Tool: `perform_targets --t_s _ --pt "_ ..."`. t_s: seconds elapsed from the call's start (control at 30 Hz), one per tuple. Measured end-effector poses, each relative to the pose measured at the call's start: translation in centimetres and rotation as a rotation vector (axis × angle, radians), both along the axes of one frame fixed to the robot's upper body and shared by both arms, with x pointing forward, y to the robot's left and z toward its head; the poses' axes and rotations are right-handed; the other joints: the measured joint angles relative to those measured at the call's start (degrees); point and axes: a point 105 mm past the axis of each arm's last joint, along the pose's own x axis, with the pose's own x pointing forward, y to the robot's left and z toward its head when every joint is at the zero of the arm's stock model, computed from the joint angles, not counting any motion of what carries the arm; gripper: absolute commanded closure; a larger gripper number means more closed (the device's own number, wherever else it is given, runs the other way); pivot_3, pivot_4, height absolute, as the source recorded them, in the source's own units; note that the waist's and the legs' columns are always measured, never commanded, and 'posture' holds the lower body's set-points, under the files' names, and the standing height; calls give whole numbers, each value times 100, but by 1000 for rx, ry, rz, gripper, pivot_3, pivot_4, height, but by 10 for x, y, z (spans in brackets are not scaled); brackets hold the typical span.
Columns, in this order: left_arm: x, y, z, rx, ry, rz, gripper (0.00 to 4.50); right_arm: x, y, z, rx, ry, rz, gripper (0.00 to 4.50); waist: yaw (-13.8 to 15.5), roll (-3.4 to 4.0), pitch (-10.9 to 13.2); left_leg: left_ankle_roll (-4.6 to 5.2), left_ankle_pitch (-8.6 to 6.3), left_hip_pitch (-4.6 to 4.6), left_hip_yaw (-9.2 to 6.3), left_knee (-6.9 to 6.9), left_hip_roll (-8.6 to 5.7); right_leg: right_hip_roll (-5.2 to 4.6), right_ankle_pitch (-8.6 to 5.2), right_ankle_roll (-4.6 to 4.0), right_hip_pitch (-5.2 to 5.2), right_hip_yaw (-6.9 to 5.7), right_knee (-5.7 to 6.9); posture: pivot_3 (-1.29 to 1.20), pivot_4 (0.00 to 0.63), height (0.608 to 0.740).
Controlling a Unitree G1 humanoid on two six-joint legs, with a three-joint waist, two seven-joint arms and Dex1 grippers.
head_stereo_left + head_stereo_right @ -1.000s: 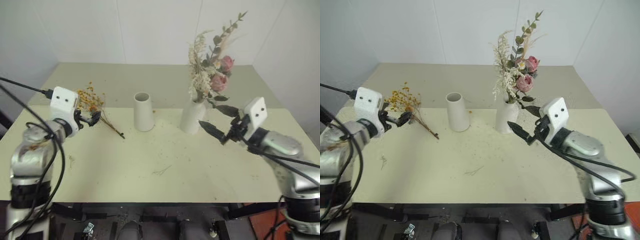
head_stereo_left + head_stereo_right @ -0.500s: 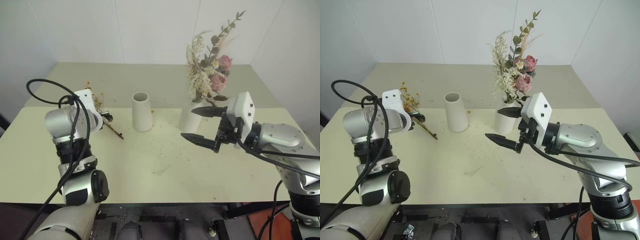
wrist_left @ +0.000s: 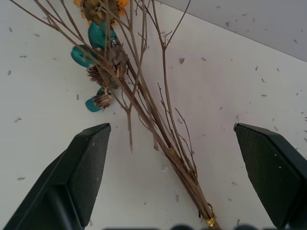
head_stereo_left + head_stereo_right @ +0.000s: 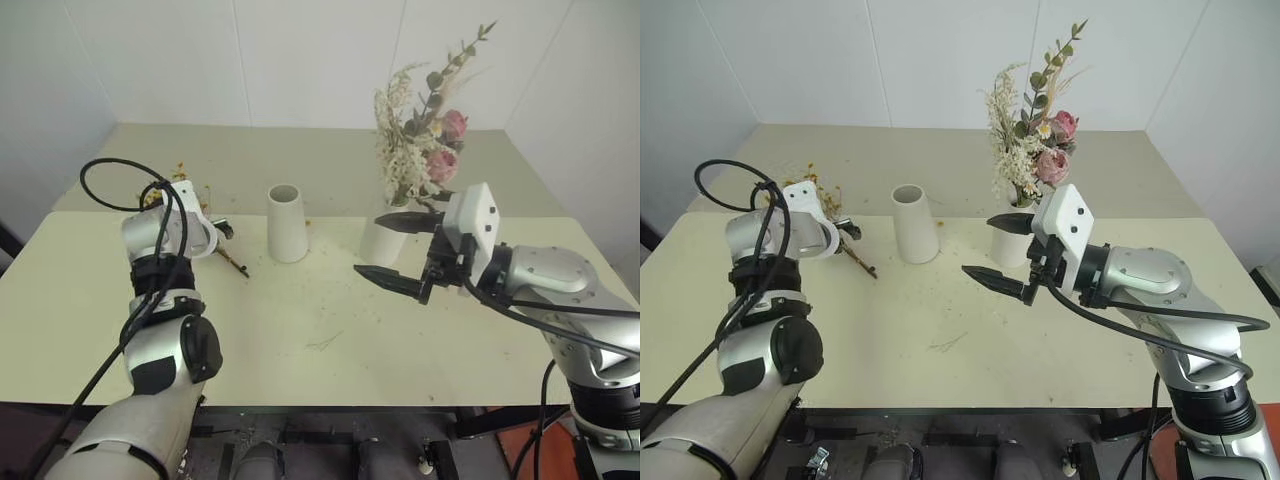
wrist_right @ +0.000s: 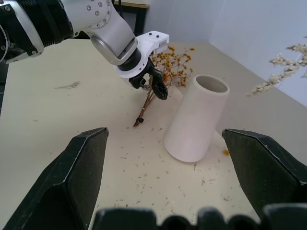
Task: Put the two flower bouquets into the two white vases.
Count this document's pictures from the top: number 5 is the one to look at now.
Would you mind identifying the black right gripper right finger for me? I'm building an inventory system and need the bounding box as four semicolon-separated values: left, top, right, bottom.
222;128;307;219

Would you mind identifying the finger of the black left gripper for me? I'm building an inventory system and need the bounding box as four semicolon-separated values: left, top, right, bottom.
129;74;147;90
149;69;168;101

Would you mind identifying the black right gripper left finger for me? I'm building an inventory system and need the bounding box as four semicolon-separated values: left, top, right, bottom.
3;127;109;230

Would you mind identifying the yellow dried flower bouquet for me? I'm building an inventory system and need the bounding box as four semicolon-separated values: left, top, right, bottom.
133;46;195;127

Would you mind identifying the white dried flower bouquet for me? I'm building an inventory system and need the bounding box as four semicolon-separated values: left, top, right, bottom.
246;35;307;98

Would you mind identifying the white ceramic vase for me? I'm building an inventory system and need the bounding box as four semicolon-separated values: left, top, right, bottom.
163;74;230;163

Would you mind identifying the wooden desk with black legs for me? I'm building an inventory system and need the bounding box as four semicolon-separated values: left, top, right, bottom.
112;0;150;36

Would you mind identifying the loose dried twig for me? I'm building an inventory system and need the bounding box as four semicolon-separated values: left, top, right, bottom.
54;81;81;90

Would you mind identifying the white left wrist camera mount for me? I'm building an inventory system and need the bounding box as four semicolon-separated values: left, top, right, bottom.
114;30;170;79

